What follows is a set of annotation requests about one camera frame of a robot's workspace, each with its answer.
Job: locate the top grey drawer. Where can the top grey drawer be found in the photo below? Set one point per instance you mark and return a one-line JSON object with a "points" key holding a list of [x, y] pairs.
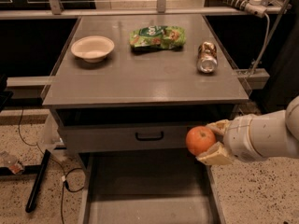
{"points": [[134, 128]]}

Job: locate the orange fruit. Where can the orange fruit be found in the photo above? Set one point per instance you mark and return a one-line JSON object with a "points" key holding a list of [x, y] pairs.
{"points": [[199, 139]]}

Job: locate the clear plastic bottle on floor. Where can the clear plastic bottle on floor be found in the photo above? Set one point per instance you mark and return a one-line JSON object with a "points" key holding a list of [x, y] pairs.
{"points": [[12, 163]]}

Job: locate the white paper bowl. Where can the white paper bowl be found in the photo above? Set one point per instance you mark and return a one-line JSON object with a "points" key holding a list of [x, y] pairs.
{"points": [[92, 49]]}

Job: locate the crushed metal can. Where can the crushed metal can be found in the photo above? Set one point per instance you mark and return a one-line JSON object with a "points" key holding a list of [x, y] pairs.
{"points": [[207, 58]]}

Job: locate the black object at left edge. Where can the black object at left edge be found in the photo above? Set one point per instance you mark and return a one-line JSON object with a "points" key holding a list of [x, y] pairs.
{"points": [[4, 94]]}

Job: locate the black floor stand bar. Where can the black floor stand bar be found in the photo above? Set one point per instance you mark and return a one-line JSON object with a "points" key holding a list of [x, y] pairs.
{"points": [[31, 204]]}

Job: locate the white cylindrical device with cap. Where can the white cylindrical device with cap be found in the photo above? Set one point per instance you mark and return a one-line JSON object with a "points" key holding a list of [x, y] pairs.
{"points": [[253, 7]]}

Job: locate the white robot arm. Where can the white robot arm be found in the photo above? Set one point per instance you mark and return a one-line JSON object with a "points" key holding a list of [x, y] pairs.
{"points": [[252, 138]]}

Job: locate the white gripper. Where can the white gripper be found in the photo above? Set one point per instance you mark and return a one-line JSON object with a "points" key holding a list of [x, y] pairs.
{"points": [[239, 138]]}

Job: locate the grey drawer cabinet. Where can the grey drawer cabinet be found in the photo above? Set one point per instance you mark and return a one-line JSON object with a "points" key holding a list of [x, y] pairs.
{"points": [[140, 77]]}

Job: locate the green snack bag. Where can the green snack bag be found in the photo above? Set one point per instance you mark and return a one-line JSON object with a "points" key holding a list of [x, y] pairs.
{"points": [[158, 37]]}

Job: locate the open middle grey drawer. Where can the open middle grey drawer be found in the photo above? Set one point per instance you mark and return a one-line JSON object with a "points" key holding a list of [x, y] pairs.
{"points": [[162, 186]]}

